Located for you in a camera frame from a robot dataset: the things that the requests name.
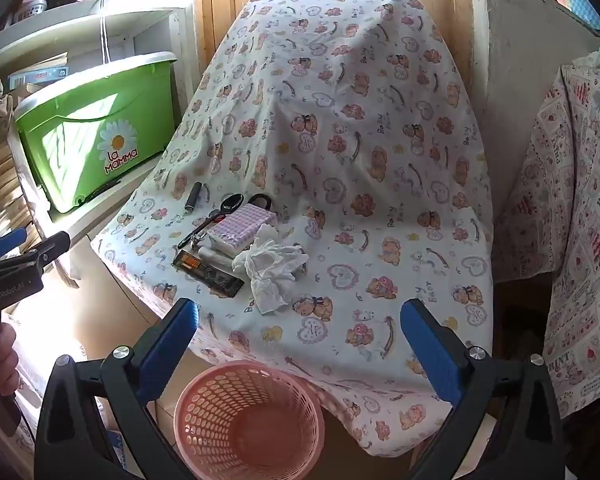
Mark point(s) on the bear printed cloth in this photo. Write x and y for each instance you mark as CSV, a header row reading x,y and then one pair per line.
x,y
355,110

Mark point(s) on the red curled strip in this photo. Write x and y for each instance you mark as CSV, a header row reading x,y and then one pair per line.
x,y
217,217

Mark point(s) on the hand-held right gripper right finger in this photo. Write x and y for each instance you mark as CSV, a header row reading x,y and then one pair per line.
x,y
430,350

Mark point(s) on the person's left hand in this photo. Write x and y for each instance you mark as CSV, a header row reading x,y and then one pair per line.
x,y
0,360

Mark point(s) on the white low cabinet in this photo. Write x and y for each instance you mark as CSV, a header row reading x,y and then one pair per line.
x,y
80,310

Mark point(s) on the black cylinder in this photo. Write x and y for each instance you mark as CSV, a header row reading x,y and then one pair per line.
x,y
194,195

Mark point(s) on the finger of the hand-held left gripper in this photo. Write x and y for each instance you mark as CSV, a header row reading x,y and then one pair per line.
x,y
7,242
52,247

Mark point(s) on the white plastic bag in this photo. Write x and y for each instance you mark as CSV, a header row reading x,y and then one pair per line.
x,y
595,57

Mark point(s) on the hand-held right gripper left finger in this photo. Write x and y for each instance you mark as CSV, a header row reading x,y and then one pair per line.
x,y
170,345

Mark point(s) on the blue flat box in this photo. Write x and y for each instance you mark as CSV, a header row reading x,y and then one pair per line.
x,y
40,76

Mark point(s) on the pink plastic basket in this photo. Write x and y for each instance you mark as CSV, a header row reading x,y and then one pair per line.
x,y
260,435

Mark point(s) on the beige book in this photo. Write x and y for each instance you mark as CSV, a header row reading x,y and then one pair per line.
x,y
50,60

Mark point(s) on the white tissue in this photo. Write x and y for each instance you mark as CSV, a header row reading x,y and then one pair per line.
x,y
270,265

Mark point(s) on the green storage box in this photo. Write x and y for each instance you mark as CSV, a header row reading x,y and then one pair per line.
x,y
80,130

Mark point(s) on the white plastic tube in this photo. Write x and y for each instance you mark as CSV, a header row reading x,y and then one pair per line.
x,y
215,252

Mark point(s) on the pink checkered tissue pack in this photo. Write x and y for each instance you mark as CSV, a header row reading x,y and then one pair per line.
x,y
240,225

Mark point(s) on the black coffee sachet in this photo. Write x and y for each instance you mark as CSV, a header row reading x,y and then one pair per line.
x,y
205,272

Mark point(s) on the white shelf unit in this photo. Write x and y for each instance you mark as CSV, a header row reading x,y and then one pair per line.
x,y
80,27

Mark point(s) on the red printed cloth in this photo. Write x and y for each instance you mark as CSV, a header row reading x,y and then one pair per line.
x,y
580,210

